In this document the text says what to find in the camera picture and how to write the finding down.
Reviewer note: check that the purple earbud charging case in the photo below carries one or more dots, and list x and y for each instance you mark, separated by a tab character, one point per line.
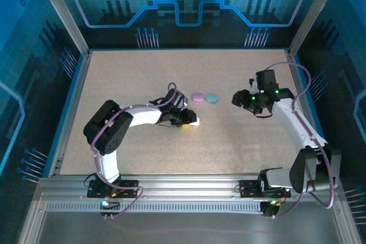
198	97

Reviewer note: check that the small black LED controller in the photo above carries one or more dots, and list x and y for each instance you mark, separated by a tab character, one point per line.
268	208
110	205

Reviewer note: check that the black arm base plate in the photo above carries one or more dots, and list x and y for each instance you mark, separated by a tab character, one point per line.
130	185
248	188

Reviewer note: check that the aluminium table side rail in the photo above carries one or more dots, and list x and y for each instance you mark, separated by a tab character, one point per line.
77	89
298	84

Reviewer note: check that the blue earbud charging case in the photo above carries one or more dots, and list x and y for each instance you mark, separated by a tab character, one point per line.
212	98

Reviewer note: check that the white earbud charging case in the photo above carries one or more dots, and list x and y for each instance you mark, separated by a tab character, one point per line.
195	121

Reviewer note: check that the grey metal front panel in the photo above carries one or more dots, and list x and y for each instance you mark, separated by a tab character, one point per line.
186	227

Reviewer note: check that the aluminium frame post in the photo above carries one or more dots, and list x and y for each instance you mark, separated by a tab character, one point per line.
61	12
311	12

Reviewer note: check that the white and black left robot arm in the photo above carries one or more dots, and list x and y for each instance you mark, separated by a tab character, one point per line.
140	115

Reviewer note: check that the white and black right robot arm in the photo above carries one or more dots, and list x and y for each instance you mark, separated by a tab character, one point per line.
297	127

